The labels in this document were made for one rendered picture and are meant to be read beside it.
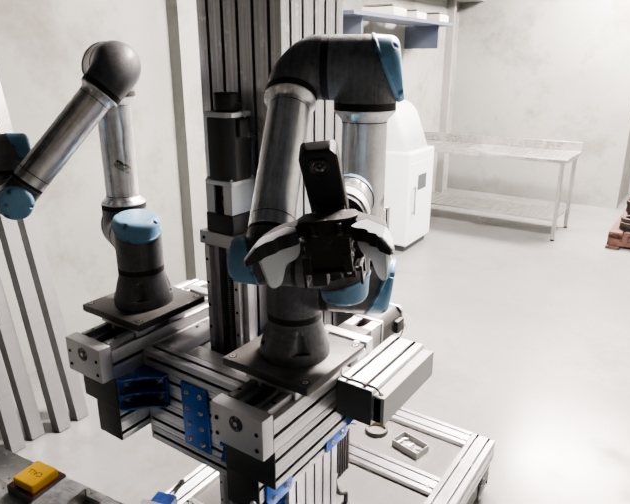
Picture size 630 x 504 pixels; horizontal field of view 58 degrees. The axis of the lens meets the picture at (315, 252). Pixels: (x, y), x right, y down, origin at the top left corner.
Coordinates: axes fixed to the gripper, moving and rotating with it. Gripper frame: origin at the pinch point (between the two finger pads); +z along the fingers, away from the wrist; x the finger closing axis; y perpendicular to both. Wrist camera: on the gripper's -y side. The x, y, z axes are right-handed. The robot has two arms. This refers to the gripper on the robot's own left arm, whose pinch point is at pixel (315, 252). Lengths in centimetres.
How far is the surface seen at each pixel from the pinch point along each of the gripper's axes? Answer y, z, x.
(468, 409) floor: 151, -200, -26
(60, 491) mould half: 49, -24, 58
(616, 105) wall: 63, -649, -234
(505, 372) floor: 154, -239, -49
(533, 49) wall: -9, -692, -156
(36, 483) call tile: 53, -31, 69
